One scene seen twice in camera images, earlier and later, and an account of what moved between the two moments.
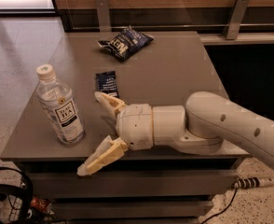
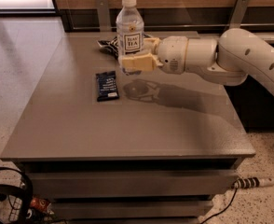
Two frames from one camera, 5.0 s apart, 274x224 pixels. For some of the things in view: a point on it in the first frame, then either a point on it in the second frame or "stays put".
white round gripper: x=135 y=126 → x=171 y=54
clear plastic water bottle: x=59 y=106 → x=130 y=34
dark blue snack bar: x=106 y=82 stays put
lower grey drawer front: x=130 y=208 stays put
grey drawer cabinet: x=62 y=123 stays put
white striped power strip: x=246 y=183 stays put
